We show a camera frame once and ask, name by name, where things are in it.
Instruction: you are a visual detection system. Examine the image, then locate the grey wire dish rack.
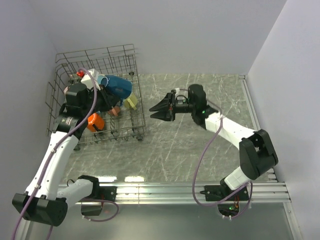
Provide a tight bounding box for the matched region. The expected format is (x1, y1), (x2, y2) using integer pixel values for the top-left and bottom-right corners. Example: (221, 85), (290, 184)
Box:
(45, 43), (146, 146)

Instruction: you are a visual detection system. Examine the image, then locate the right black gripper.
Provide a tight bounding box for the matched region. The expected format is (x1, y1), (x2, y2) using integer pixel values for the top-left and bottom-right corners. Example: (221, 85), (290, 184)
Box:
(150, 92), (196, 122)

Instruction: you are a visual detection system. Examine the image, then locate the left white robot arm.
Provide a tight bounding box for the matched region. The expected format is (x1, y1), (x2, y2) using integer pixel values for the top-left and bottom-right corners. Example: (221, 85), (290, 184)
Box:
(12, 83), (118, 227)

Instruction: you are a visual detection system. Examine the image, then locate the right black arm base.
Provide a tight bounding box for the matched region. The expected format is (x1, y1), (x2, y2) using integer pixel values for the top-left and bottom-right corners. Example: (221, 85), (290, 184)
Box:
(199, 185), (249, 202)

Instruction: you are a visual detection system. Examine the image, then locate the dark blue white-inside mug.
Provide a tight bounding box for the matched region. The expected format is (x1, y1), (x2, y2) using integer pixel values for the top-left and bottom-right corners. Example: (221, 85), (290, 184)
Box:
(100, 75), (132, 99)

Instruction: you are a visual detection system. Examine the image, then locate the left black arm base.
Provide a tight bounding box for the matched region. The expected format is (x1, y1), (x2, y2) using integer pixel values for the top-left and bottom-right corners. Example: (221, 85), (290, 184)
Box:
(80, 185), (117, 202)

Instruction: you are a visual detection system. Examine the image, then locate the light pink mug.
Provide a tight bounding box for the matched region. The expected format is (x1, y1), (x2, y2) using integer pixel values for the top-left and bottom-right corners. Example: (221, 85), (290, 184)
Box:
(63, 86), (70, 95)

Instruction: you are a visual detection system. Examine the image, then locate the pale yellow mug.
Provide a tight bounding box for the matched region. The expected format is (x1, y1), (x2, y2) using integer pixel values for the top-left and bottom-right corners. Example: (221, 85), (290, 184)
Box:
(123, 92), (138, 110)

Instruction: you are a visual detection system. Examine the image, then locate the light blue yellow-inside mug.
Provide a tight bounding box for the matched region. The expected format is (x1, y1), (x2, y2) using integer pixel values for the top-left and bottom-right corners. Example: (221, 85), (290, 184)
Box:
(97, 74), (108, 86)

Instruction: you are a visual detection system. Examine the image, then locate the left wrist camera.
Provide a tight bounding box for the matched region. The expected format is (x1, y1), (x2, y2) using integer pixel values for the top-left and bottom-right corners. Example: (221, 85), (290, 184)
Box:
(76, 68), (101, 90)

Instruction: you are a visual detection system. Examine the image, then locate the salmon pink mug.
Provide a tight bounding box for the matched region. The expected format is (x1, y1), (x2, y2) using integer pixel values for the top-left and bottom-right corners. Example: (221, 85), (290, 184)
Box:
(107, 105), (121, 117)

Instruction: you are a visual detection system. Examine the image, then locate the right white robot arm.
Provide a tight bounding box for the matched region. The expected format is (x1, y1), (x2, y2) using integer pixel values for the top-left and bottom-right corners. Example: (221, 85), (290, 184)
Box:
(149, 84), (279, 202)

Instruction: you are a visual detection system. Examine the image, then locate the aluminium mounting rail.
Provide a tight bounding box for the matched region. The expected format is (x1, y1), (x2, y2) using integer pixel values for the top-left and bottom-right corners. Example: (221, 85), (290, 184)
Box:
(100, 182), (291, 205)

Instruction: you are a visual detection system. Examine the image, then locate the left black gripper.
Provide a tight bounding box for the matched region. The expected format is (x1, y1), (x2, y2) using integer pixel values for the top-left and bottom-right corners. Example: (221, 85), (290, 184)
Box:
(82, 83), (121, 117)

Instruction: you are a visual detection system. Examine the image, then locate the orange enamel mug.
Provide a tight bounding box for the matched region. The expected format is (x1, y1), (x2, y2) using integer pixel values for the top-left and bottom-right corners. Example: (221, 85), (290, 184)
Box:
(87, 113), (105, 133)

